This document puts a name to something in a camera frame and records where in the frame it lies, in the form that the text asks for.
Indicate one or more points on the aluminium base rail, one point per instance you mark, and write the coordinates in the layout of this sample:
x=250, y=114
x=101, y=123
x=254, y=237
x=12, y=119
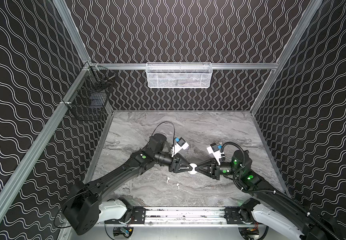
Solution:
x=188, y=215

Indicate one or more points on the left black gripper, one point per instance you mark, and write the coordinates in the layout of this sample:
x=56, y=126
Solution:
x=174, y=163

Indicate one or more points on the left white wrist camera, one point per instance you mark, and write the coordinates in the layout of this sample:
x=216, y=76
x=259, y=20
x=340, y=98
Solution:
x=179, y=144

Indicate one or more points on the white earbud charging case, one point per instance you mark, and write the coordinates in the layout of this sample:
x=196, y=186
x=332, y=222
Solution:
x=193, y=170

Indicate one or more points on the white wire mesh basket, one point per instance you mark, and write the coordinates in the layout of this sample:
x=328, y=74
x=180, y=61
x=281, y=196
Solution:
x=175, y=75

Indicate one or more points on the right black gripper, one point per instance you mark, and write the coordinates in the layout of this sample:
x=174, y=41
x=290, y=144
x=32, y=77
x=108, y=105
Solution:
x=216, y=169

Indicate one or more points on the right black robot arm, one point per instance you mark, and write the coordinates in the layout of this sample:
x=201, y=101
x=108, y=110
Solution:
x=268, y=205

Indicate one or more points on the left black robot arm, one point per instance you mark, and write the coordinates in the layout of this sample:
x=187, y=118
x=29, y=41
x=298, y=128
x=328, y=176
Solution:
x=86, y=204

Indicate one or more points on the black wire mesh basket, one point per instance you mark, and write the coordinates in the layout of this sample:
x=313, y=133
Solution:
x=88, y=103

